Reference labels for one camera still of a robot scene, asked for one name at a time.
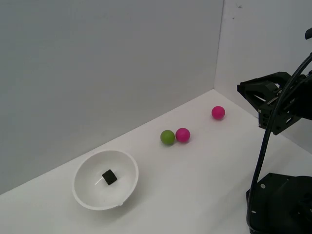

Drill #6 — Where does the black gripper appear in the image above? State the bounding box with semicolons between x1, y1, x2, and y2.
237;71;312;136

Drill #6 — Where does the small black box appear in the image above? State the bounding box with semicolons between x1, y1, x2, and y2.
101;168;118;186

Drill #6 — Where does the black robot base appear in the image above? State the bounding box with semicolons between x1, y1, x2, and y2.
245;172;312;234

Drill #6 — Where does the white bowl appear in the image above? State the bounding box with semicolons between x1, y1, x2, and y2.
72;149;139;211

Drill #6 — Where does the pink ball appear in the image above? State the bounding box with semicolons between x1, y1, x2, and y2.
211;105;226;120
175;127;191;144

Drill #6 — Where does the green ball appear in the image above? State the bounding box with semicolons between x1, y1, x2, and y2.
160;130;176;146

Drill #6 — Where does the black camera cable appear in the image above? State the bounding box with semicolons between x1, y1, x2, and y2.
245;51;312;229

